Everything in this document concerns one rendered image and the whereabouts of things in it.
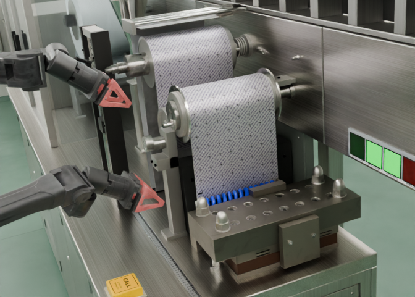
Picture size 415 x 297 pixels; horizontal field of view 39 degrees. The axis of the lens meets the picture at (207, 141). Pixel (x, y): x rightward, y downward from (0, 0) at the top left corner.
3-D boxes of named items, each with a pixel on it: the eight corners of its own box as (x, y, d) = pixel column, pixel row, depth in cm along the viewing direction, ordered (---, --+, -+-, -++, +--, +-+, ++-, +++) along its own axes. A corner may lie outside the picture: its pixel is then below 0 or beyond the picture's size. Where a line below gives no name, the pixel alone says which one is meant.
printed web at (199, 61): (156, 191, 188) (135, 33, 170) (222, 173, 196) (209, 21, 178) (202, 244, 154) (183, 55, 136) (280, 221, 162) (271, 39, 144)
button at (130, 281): (107, 289, 139) (105, 280, 139) (134, 280, 142) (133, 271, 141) (114, 305, 133) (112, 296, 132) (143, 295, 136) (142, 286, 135)
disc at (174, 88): (170, 131, 156) (165, 78, 151) (172, 131, 157) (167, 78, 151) (191, 151, 144) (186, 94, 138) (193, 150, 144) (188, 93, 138)
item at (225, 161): (197, 205, 150) (190, 138, 144) (277, 183, 158) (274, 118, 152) (198, 206, 150) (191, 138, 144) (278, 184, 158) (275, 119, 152)
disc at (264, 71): (254, 113, 165) (252, 62, 159) (255, 113, 165) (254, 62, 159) (280, 129, 152) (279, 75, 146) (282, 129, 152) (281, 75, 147)
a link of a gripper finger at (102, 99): (125, 120, 136) (91, 101, 131) (117, 113, 142) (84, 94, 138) (140, 95, 136) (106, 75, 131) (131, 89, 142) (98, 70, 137)
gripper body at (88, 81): (96, 103, 132) (67, 87, 129) (86, 94, 141) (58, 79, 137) (110, 78, 132) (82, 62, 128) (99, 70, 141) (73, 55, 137)
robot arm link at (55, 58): (41, 72, 128) (55, 50, 127) (39, 63, 134) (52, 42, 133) (69, 87, 131) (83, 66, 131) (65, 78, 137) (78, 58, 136)
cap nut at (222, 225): (212, 227, 136) (210, 210, 135) (226, 223, 138) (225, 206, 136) (218, 234, 133) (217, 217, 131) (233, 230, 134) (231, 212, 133)
